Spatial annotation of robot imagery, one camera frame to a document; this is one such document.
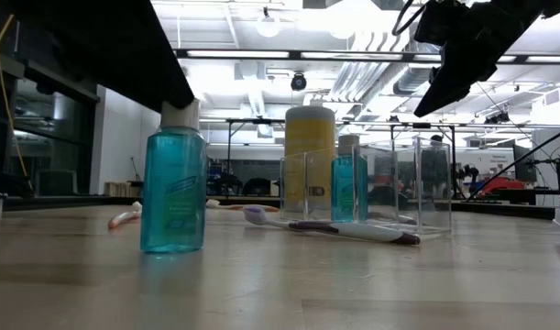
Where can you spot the yellow wipes canister white lid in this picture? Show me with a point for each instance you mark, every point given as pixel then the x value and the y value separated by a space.
pixel 309 133

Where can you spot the black computer monitor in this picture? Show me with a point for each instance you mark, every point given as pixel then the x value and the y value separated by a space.
pixel 523 165

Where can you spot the grey chair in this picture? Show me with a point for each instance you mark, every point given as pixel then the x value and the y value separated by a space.
pixel 57 183

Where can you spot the wooden crate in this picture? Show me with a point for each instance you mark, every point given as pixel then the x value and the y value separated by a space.
pixel 121 189

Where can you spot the black round camera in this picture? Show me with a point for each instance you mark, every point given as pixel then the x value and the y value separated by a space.
pixel 299 82

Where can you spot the black overhead light bar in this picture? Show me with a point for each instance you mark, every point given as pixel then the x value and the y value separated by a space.
pixel 295 55

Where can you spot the person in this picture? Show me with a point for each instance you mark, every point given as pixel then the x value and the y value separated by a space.
pixel 437 160

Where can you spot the blue mouthwash bottle white cap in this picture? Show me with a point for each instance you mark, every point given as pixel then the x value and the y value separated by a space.
pixel 172 192
pixel 346 183

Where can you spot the silver ventilation duct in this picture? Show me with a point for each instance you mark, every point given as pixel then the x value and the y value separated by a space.
pixel 405 82

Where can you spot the black ceiling spotlight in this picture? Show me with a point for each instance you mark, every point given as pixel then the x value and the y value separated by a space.
pixel 498 117

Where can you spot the red object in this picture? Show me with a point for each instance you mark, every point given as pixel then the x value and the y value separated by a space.
pixel 504 184

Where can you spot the round ceiling lamp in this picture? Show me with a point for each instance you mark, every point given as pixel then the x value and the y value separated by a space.
pixel 268 25

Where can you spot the clear plastic cup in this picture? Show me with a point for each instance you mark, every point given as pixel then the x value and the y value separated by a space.
pixel 437 183

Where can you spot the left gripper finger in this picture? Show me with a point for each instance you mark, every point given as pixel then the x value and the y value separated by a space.
pixel 124 50

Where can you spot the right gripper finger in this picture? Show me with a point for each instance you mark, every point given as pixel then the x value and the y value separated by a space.
pixel 458 75

